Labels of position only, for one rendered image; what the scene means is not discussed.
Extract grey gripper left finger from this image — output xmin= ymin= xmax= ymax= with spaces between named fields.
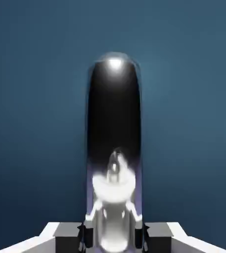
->
xmin=0 ymin=221 xmax=93 ymax=253

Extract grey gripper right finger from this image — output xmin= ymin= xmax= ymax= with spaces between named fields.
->
xmin=135 ymin=221 xmax=226 ymax=253

